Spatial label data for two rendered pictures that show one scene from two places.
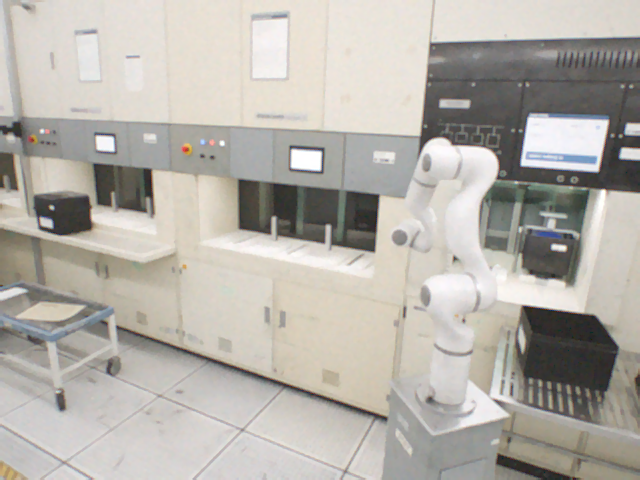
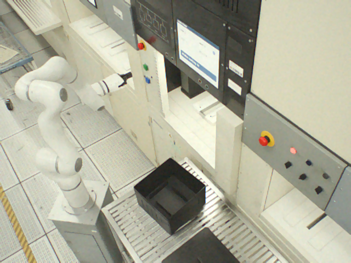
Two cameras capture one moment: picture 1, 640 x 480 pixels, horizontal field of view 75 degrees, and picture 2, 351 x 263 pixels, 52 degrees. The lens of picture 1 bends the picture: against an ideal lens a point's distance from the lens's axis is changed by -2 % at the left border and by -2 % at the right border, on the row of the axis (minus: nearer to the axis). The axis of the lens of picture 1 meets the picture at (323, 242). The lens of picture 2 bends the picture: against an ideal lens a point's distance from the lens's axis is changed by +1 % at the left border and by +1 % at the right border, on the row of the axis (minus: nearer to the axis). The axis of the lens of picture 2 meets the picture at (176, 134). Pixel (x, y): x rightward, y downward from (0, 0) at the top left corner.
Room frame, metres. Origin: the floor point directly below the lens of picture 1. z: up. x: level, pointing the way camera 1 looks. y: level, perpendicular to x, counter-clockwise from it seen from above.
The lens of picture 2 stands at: (0.59, -1.53, 2.49)
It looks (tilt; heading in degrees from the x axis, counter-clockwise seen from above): 48 degrees down; 34
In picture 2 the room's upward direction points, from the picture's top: 6 degrees counter-clockwise
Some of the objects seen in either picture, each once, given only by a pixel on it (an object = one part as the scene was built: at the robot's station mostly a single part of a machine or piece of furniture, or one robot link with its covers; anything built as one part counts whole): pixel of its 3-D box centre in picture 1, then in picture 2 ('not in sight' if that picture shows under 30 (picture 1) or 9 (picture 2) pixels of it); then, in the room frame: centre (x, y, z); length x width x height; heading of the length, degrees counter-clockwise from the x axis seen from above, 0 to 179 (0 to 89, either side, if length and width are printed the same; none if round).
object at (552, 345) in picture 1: (561, 344); (170, 194); (1.41, -0.90, 0.85); 0.28 x 0.28 x 0.17; 73
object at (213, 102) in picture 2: (485, 272); (214, 107); (2.08, -0.85, 0.89); 0.22 x 0.21 x 0.04; 155
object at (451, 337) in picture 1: (448, 312); (57, 167); (1.18, -0.39, 1.07); 0.19 x 0.12 x 0.24; 105
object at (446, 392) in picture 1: (449, 372); (74, 190); (1.19, -0.42, 0.85); 0.19 x 0.19 x 0.18
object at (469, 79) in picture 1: (509, 254); (241, 97); (2.15, -0.99, 0.98); 0.95 x 0.88 x 1.95; 155
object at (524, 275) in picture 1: (541, 275); not in sight; (2.08, -1.14, 0.89); 0.22 x 0.21 x 0.04; 155
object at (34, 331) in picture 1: (42, 335); (7, 62); (2.36, 1.75, 0.24); 0.97 x 0.52 x 0.48; 68
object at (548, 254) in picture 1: (547, 244); not in sight; (2.07, -1.14, 1.06); 0.24 x 0.20 x 0.32; 65
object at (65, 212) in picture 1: (63, 212); not in sight; (2.85, 1.83, 0.93); 0.30 x 0.28 x 0.26; 62
